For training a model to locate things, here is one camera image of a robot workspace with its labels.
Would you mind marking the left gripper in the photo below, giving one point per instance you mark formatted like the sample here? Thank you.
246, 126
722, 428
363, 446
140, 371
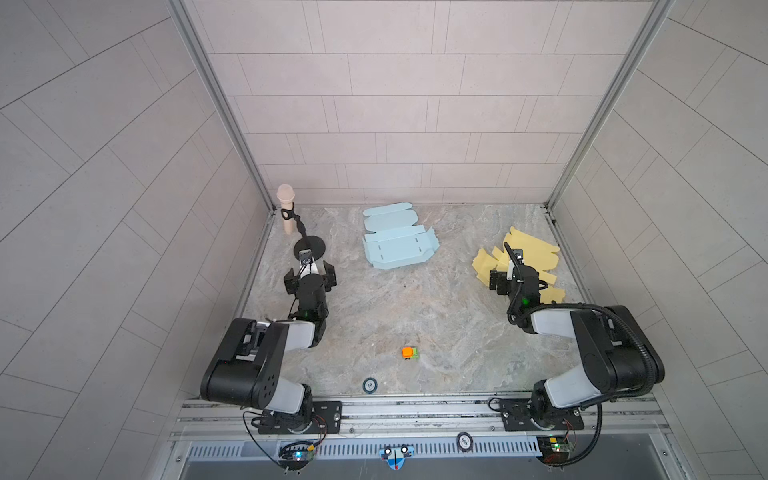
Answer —
290, 281

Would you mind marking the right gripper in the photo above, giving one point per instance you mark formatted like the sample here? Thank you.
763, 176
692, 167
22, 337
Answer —
497, 281

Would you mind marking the light blue paper box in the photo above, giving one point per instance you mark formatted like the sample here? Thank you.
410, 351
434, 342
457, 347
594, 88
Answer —
394, 239

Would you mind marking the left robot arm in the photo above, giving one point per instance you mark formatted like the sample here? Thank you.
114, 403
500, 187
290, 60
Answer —
246, 368

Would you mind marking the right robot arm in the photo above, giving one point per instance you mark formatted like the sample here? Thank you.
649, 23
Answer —
616, 358

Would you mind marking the yellow paper box stack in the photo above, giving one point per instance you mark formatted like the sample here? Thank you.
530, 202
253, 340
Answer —
537, 254

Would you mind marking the black microphone stand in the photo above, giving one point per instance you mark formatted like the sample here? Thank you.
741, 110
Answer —
314, 244

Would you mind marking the beige microphone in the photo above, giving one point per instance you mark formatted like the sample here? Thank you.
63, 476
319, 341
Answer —
286, 196

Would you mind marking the orange green toy block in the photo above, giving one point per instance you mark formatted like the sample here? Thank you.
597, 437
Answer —
410, 353

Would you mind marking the left green circuit board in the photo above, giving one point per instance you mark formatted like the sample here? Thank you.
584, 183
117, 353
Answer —
297, 455

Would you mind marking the green circuit board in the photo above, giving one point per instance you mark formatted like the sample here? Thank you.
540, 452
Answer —
297, 455
554, 450

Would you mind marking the round black white disc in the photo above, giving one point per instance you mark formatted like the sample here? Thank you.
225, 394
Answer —
464, 442

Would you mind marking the right green circuit board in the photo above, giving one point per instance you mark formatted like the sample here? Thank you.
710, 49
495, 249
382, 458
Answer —
554, 450

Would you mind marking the blue sticker marker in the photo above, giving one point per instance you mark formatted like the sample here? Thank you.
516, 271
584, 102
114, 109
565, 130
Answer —
395, 456

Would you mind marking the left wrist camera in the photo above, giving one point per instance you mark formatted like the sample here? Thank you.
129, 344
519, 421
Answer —
306, 258

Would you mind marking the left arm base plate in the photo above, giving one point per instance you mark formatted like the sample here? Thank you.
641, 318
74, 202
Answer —
322, 417

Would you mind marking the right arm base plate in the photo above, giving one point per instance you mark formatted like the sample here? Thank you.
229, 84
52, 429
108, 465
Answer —
524, 415

